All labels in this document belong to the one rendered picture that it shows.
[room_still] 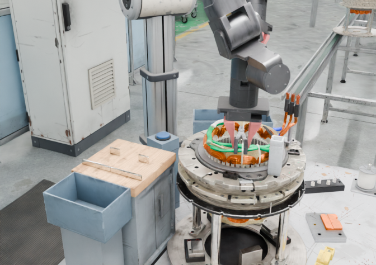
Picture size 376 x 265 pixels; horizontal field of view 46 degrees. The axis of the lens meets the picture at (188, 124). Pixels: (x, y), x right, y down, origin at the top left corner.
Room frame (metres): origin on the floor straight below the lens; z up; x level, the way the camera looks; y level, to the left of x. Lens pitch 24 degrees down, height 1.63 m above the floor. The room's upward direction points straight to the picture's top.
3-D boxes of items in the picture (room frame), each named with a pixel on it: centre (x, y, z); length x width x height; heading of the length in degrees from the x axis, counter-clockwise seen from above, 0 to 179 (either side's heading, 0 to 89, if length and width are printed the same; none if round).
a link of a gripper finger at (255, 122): (0.83, -0.11, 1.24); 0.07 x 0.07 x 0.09; 83
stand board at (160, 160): (1.00, 0.16, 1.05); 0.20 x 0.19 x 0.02; 153
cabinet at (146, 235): (1.00, 0.16, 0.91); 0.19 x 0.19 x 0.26; 63
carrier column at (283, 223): (0.93, -0.25, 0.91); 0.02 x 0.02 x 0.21
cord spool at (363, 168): (1.32, -0.62, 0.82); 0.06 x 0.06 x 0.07
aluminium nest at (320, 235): (1.09, -0.41, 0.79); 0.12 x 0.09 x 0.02; 0
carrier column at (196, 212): (1.06, -0.03, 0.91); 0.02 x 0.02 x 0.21
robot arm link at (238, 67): (0.82, -0.11, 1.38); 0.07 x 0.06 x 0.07; 28
